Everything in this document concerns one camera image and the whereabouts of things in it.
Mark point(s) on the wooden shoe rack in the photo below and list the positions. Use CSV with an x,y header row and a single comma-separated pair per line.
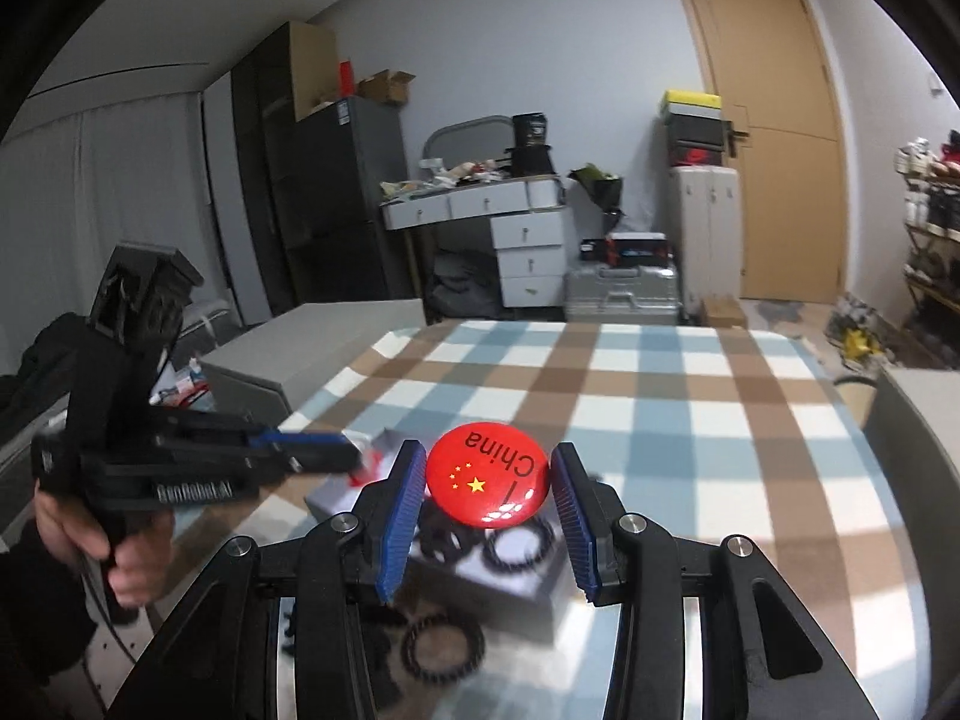
x,y
919,277

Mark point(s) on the dark grey fridge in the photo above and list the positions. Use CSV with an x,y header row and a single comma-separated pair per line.
x,y
352,195

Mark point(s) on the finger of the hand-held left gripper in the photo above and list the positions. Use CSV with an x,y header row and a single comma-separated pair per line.
x,y
322,460
300,437

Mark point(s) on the white curtain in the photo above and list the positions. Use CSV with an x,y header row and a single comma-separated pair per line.
x,y
112,187

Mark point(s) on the grey floor mat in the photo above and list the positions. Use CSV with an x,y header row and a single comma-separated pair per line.
x,y
780,309

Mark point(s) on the black and red shoe box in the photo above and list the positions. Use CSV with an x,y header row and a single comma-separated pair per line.
x,y
695,156

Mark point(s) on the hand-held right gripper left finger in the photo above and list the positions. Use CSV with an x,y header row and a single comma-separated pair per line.
x,y
397,517

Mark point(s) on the pile of floor shoes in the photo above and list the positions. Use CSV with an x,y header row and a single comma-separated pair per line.
x,y
859,330

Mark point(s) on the black hair claw clip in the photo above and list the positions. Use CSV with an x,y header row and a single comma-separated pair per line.
x,y
382,664

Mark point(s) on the grey cloth pile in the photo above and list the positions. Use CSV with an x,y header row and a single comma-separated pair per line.
x,y
465,285

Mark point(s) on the yellow shoe box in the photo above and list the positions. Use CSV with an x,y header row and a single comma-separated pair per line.
x,y
690,103

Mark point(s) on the dark tall cabinet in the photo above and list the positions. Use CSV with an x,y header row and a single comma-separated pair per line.
x,y
262,180

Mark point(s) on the silver suitcase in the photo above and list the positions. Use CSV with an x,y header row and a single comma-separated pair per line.
x,y
622,296

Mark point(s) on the grey drawer cabinet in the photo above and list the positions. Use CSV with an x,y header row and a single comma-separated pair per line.
x,y
315,337

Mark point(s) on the small cardboard box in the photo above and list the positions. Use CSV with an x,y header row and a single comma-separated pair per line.
x,y
724,311

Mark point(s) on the black wrapped bouquet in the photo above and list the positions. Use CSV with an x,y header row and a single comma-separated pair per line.
x,y
600,187

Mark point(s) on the small black box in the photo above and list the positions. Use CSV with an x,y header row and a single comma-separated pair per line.
x,y
592,250

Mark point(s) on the open cardboard box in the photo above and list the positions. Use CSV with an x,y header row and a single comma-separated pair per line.
x,y
386,88

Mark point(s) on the red packets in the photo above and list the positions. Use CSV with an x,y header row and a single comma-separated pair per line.
x,y
180,388

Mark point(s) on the grey framed mirror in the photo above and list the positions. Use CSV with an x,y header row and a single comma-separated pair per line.
x,y
465,136

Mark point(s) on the white dressing table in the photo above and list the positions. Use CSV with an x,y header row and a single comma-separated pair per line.
x,y
525,255

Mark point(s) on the red tall box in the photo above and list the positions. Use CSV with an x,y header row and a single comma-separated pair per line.
x,y
346,79

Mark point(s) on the silver cardboard box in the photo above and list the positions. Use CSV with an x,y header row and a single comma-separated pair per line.
x,y
487,600

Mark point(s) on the person's left forearm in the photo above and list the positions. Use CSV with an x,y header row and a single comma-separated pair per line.
x,y
37,615

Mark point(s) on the wooden door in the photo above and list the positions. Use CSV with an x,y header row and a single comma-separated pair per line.
x,y
757,127

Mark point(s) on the person's left hand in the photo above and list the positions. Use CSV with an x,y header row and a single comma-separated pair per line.
x,y
139,562

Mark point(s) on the white upright suitcase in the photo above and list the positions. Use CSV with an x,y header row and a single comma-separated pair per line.
x,y
705,232

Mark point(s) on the black red-label box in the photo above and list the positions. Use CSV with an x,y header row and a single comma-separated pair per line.
x,y
637,249

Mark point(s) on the checkered tablecloth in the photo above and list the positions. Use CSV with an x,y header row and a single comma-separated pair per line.
x,y
675,427

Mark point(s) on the clutter of toiletries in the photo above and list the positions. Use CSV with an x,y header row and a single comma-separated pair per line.
x,y
450,176

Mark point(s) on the red round pin badge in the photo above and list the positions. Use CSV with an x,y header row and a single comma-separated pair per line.
x,y
487,472

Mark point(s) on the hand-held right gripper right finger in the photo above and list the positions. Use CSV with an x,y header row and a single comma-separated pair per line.
x,y
574,517

